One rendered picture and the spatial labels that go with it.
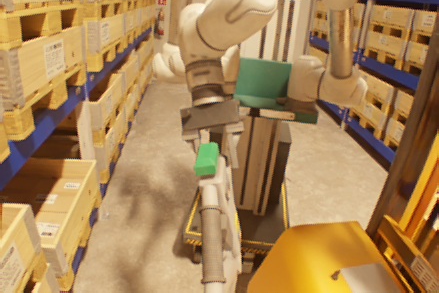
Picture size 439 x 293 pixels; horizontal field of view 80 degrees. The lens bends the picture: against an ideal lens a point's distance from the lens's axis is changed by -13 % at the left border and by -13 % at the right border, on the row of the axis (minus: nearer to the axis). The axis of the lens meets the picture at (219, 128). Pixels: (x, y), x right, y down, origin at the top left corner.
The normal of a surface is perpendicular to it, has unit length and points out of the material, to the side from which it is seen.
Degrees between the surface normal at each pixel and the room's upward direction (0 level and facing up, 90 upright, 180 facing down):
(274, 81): 90
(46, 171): 90
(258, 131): 90
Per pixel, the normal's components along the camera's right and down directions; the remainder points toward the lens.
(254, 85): -0.14, 0.40
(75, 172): 0.09, 0.42
